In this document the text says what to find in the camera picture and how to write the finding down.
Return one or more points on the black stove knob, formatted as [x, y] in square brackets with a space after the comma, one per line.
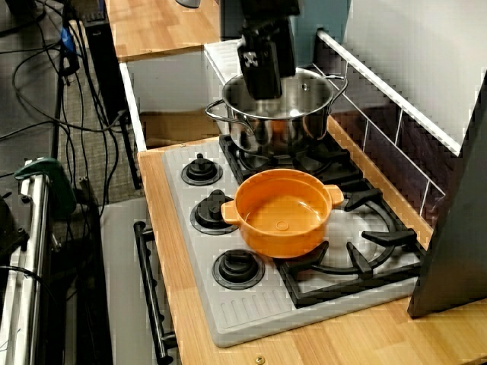
[237, 268]
[200, 169]
[209, 211]

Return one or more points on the black burner grate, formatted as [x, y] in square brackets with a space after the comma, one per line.
[342, 175]
[384, 235]

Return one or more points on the brown sink bottom board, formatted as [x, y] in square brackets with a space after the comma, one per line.
[171, 129]

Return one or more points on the orange plastic pot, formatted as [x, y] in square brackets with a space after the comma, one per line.
[281, 228]

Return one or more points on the white toy sink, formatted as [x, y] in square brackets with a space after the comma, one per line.
[171, 83]

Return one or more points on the stainless steel pot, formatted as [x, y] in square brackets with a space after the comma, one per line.
[289, 129]

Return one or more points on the black metal post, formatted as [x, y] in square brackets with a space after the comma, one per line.
[102, 68]

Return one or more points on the black machine block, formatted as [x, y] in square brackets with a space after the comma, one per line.
[9, 228]

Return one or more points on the aluminium frame rail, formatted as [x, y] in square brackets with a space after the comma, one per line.
[36, 247]

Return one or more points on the grey stove top plate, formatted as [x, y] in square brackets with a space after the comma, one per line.
[243, 304]

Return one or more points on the green clamp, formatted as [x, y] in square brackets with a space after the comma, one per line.
[57, 182]

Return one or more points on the grey oven door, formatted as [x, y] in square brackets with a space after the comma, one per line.
[121, 285]

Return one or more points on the dark grey box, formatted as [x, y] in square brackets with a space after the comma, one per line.
[230, 19]

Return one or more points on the blue plastic clip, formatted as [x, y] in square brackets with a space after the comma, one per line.
[67, 40]

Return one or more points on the black upright panel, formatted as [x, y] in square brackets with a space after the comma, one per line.
[456, 228]

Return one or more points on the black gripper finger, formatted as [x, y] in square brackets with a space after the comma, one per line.
[288, 49]
[262, 72]

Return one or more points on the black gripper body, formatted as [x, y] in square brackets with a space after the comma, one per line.
[266, 19]

